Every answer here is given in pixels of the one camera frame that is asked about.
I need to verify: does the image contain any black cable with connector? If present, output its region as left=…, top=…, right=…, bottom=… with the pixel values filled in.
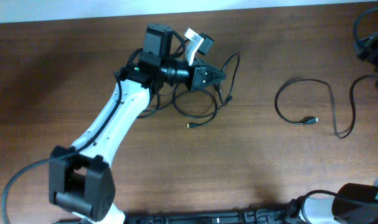
left=274, top=74, right=378, bottom=139

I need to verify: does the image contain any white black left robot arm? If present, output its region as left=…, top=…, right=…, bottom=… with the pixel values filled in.
left=49, top=24, right=225, bottom=223

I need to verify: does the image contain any black cable bundle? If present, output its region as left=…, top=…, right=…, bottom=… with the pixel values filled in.
left=138, top=52, right=241, bottom=129

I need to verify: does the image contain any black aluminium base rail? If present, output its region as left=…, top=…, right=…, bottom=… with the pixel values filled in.
left=121, top=208, right=304, bottom=224

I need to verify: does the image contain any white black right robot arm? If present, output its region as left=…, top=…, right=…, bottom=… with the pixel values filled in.
left=298, top=31, right=378, bottom=223

